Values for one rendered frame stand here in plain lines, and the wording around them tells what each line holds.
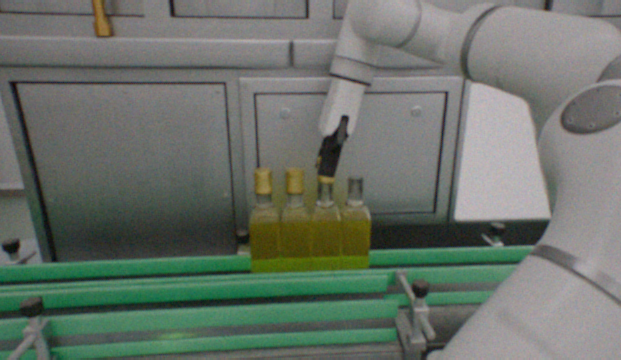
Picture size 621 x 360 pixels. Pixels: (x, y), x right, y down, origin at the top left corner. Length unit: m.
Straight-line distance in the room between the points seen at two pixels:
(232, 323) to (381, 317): 0.25
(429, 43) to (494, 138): 0.37
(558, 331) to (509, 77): 0.25
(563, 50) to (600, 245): 0.19
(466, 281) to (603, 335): 0.56
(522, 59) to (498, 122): 0.51
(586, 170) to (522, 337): 0.12
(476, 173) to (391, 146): 0.21
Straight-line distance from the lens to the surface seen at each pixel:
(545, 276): 0.30
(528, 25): 0.45
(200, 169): 0.90
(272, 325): 0.70
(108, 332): 0.76
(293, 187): 0.70
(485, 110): 0.92
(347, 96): 0.63
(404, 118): 0.86
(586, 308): 0.30
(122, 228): 1.00
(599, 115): 0.33
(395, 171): 0.88
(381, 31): 0.58
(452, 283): 0.84
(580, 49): 0.42
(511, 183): 0.99
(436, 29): 0.63
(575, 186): 0.32
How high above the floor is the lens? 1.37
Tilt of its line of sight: 18 degrees down
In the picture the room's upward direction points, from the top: straight up
